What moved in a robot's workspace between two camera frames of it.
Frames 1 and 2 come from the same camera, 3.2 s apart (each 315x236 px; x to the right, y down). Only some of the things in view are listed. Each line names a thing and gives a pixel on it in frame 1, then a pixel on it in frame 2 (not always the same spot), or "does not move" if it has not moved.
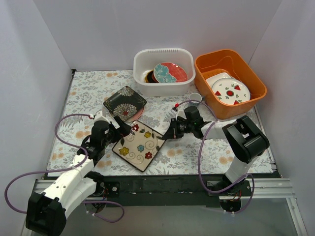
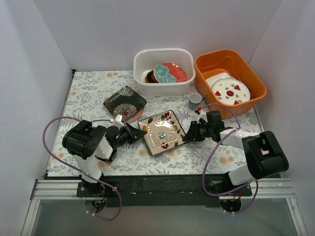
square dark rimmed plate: [140, 147] → [164, 132]
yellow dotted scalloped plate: [145, 75] does not move
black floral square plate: [125, 103] does not move
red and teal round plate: [169, 72] does not move
